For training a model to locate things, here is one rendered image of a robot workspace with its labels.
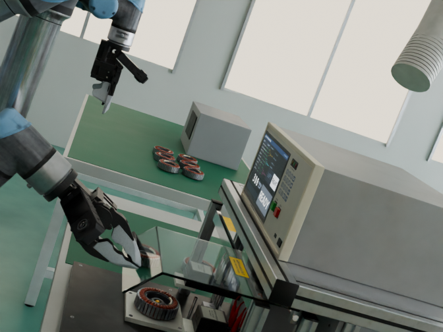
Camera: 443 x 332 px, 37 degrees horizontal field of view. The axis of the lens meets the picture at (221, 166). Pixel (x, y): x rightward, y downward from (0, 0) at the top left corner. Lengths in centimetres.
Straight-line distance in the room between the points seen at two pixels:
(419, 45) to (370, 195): 137
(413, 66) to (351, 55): 383
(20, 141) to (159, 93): 497
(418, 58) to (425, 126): 421
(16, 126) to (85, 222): 20
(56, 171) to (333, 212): 53
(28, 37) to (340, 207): 67
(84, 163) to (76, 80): 316
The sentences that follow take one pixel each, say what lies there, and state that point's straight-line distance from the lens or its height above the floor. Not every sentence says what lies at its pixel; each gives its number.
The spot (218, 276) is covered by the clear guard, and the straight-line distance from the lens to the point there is 127.
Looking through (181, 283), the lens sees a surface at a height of 88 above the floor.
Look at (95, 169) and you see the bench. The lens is 297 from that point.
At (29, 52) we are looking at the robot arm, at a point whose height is 134.
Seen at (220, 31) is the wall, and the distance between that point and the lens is 608.
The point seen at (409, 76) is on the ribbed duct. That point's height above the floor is 157.
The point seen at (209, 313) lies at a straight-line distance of 146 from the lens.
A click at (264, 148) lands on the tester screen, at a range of 165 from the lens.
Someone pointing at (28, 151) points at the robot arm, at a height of 120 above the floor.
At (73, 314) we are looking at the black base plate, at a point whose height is 77.
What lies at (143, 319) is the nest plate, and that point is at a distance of 166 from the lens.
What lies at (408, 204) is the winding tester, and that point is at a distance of 137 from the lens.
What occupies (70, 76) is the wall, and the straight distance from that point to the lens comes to 608.
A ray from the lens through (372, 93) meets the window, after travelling 651.
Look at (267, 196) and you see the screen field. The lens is 150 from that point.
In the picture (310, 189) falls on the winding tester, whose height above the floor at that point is 127.
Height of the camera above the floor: 150
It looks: 11 degrees down
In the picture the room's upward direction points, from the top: 20 degrees clockwise
